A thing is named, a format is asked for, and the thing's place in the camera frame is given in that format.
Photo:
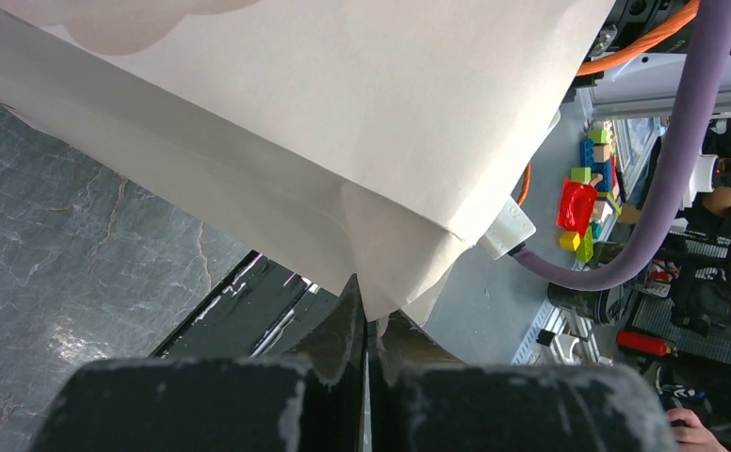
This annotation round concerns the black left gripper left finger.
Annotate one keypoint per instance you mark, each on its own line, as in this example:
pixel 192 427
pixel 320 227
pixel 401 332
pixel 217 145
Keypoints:
pixel 323 381

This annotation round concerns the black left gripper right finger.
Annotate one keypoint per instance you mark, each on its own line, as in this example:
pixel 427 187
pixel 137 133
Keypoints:
pixel 396 344

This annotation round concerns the paper takeout bag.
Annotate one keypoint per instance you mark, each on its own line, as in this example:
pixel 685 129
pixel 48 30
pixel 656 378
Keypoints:
pixel 376 138

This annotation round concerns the dark cups beyond table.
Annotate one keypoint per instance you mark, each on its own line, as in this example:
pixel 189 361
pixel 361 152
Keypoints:
pixel 605 307

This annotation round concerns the colourful toy blocks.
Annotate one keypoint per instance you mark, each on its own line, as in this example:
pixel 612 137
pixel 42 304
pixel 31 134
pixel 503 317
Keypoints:
pixel 590 194

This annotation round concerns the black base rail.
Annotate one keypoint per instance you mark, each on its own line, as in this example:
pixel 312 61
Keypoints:
pixel 259 308

